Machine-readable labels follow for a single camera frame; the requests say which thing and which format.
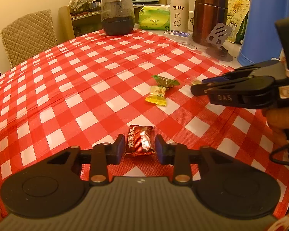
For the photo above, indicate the small gold candy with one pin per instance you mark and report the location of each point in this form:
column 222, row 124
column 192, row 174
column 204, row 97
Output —
column 196, row 82

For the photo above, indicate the grey phone stand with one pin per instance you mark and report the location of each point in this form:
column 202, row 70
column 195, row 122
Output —
column 216, row 39

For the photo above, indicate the white miffy thermos bottle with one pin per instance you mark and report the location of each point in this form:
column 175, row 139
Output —
column 179, row 15

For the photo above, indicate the orange lid glass jar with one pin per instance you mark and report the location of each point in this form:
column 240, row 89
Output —
column 78, row 6

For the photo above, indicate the dark glass teapot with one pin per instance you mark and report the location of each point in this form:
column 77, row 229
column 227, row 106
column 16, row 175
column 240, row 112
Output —
column 117, row 17

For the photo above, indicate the green candy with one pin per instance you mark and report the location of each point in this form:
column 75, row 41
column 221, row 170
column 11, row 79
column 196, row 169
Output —
column 165, row 82

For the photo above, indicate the wooden side shelf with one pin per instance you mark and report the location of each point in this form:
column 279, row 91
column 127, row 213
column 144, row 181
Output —
column 78, row 25

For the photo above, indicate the right hand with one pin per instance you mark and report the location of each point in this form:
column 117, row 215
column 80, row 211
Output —
column 278, row 121

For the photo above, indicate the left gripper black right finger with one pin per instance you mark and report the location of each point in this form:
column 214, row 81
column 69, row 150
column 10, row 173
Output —
column 220, row 182

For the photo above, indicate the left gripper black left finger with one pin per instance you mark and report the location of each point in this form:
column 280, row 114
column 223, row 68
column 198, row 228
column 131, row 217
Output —
column 59, row 183

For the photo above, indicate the sunflower seed bag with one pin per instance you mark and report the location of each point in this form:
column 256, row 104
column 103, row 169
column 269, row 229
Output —
column 238, row 11

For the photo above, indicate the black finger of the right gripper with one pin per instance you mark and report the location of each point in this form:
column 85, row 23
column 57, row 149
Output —
column 273, row 68
column 248, row 92

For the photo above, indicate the brown metal thermos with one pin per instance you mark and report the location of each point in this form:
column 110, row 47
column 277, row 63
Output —
column 207, row 13

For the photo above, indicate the brown red candy bar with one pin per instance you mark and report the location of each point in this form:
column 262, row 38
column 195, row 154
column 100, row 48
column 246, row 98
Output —
column 139, row 141

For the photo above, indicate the large blue thermos jug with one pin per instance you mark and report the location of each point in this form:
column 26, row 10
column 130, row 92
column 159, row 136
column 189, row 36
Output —
column 261, row 41

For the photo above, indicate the yellow candy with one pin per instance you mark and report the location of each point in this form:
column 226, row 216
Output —
column 157, row 95

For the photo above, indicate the green tissue pack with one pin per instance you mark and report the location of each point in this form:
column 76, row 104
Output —
column 154, row 18

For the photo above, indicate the beige quilted chair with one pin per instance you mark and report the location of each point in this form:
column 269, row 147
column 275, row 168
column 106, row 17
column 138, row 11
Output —
column 28, row 36

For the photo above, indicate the blue white tissue packet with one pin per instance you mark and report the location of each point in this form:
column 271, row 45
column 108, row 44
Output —
column 178, row 36

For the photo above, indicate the red white checkered tablecloth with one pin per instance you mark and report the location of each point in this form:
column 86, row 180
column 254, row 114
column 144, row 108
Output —
column 91, row 89

